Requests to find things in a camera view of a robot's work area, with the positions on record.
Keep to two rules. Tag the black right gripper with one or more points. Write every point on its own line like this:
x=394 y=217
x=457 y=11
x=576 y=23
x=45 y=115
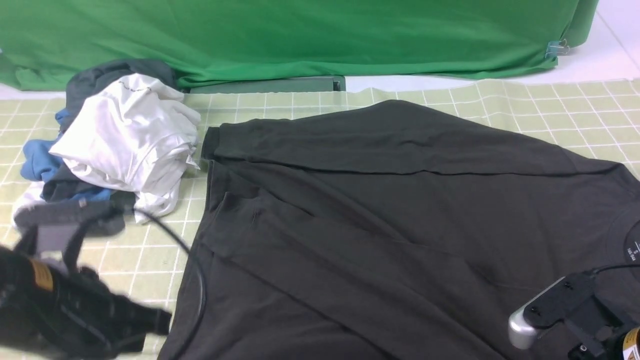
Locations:
x=604 y=332

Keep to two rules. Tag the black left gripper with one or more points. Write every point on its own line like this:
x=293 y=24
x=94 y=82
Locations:
x=59 y=315

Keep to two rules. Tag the dark gray long-sleeved shirt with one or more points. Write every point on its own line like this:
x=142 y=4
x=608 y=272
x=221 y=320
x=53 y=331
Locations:
x=395 y=232

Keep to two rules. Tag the blue crumpled shirt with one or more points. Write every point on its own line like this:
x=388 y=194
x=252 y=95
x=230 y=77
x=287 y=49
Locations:
x=37 y=160

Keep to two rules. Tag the white crumpled shirt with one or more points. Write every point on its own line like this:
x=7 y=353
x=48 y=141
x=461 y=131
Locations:
x=137 y=137

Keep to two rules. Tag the green backdrop cloth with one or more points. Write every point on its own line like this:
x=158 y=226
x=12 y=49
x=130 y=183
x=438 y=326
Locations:
x=45 y=42

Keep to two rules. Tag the blue binder clip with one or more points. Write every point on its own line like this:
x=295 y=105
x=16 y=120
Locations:
x=556 y=49

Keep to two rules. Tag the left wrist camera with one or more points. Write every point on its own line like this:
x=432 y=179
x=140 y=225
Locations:
x=63 y=226

